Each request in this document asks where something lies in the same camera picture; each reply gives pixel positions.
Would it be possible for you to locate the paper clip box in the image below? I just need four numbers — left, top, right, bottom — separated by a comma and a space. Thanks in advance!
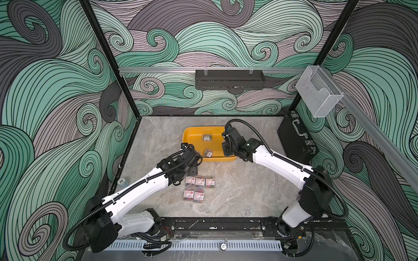
195, 177, 206, 188
185, 176, 196, 187
205, 177, 216, 189
202, 134, 212, 142

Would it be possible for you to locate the yellow plastic storage tray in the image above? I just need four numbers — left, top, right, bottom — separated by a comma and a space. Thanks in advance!
182, 126, 237, 162

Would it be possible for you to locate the paper clip box removed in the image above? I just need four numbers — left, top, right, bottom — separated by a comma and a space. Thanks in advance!
183, 189, 194, 202
193, 189, 205, 203

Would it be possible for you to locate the paper clip box top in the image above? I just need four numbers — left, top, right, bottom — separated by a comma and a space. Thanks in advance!
205, 177, 216, 189

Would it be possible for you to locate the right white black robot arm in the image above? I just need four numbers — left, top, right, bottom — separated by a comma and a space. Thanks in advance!
222, 119, 349, 236

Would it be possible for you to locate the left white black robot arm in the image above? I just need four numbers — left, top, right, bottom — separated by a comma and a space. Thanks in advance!
62, 144, 202, 253

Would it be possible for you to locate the paper clip box barcode side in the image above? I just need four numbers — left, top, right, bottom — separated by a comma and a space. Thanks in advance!
204, 149, 213, 158

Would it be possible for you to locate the small clear plastic bottle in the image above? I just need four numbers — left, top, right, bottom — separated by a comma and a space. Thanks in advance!
117, 178, 128, 187

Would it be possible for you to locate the black briefcase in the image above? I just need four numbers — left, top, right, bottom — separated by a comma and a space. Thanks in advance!
277, 110, 320, 165

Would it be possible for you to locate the black wall-mounted tray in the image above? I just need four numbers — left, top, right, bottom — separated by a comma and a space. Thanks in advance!
195, 69, 266, 94

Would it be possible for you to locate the aluminium rail back wall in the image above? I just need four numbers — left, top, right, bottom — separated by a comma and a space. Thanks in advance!
119, 66, 306, 75

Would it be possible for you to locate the aluminium rail wall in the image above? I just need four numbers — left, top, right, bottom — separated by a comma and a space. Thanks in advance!
323, 69, 418, 191
119, 66, 306, 75

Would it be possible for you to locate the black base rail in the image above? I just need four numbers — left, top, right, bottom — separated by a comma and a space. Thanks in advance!
143, 217, 348, 239

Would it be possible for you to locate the clear acrylic wall holder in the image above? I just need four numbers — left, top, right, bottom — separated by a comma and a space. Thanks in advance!
296, 66, 344, 118

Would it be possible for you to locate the white slotted cable duct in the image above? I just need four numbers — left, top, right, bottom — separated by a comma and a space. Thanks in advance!
105, 239, 283, 252

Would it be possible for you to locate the aluminium rail right wall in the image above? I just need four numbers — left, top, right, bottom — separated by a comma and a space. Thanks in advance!
323, 69, 418, 191

